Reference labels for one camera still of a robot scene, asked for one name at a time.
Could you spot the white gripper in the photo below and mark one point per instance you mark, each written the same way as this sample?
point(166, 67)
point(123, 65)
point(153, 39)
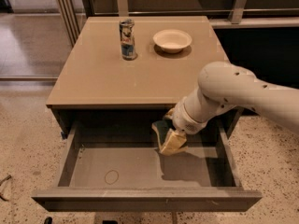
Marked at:
point(183, 120)

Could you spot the green and yellow sponge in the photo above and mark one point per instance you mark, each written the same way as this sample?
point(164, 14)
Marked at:
point(161, 128)

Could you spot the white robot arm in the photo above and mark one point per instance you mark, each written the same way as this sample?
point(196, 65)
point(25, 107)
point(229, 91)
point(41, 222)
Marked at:
point(221, 87)

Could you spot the open grey top drawer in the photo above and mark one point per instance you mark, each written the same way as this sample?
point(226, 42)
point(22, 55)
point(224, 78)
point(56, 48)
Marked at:
point(107, 172)

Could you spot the beige cabinet with counter top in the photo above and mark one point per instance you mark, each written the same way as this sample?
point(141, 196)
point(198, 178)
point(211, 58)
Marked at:
point(95, 76)

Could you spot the white bowl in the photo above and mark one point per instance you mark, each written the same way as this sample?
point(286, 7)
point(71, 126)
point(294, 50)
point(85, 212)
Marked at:
point(172, 41)

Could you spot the printed drink can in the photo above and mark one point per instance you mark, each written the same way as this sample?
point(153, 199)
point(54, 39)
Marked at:
point(127, 39)

